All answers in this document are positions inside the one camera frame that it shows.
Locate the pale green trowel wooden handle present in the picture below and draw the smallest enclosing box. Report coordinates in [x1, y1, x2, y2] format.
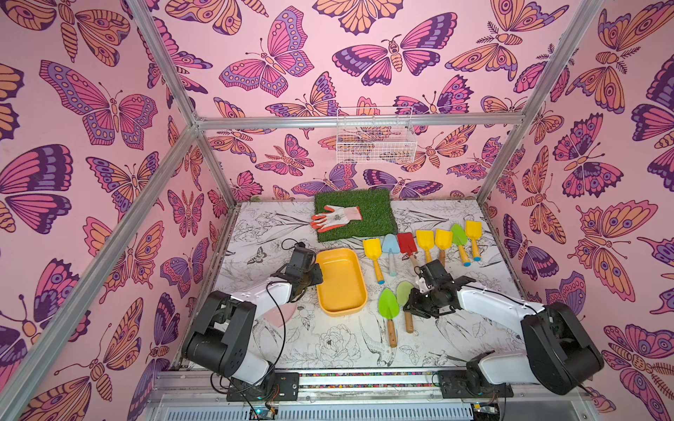
[396, 281, 414, 333]

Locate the yellow plastic storage box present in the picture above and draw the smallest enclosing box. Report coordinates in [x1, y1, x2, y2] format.
[317, 248, 369, 318]

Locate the red shovel wooden handle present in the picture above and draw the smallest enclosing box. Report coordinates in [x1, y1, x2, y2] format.
[397, 233, 421, 268]

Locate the light blue trowel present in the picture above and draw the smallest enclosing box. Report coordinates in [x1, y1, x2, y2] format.
[382, 233, 400, 277]

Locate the yellow shovel blue-tipped handle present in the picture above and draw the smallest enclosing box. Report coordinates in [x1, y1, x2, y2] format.
[363, 238, 384, 284]

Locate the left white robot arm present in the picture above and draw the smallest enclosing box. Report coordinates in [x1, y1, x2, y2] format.
[181, 263, 323, 385]

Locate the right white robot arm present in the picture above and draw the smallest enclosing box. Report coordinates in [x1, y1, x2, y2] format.
[403, 275, 605, 396]

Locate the white orange gardening glove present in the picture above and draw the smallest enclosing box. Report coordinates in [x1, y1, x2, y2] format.
[310, 205, 363, 233]

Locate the green artificial grass mat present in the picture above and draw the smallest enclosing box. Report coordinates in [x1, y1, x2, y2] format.
[310, 189, 398, 242]

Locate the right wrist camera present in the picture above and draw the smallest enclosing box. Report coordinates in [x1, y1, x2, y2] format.
[415, 260, 454, 293]

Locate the white wire basket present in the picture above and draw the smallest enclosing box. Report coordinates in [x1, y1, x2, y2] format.
[335, 114, 418, 165]

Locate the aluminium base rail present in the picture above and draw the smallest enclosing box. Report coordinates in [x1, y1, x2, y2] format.
[142, 368, 601, 420]

